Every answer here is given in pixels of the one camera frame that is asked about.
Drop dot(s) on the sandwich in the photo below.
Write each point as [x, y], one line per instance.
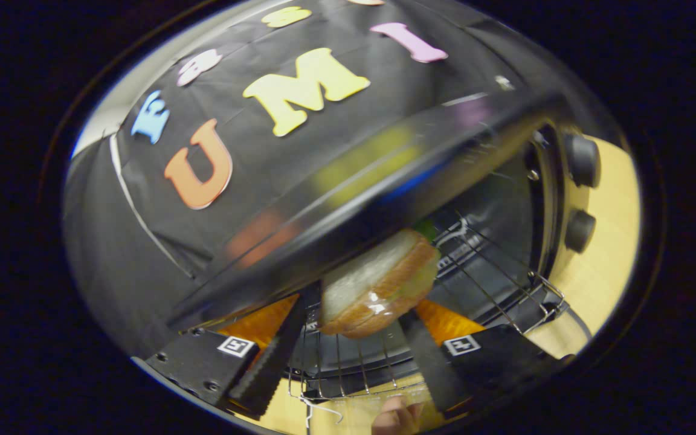
[378, 284]

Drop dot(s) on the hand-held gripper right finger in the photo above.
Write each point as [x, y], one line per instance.
[432, 368]

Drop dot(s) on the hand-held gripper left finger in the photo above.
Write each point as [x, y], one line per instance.
[275, 362]

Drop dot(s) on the black toaster oven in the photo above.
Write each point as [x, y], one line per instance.
[384, 175]

